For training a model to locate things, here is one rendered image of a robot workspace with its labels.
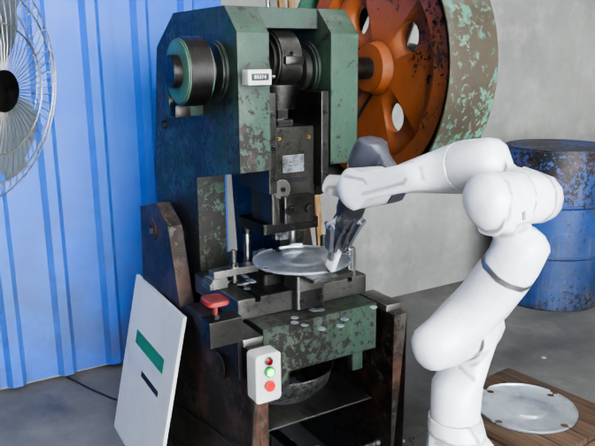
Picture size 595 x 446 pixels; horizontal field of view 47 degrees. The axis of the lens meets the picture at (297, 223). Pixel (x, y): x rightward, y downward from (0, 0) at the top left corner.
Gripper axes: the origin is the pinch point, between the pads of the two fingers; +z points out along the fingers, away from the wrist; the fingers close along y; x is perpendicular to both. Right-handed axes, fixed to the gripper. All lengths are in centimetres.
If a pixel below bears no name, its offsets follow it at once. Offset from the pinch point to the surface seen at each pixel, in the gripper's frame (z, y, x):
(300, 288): 13.2, -4.6, 4.3
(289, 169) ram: -12.9, -2.2, 26.7
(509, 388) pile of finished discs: 34, 55, -37
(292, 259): 9.1, -3.8, 12.2
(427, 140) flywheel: -29.4, 31.4, 11.0
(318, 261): 6.8, 1.4, 7.1
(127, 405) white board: 95, -36, 41
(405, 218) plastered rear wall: 89, 153, 110
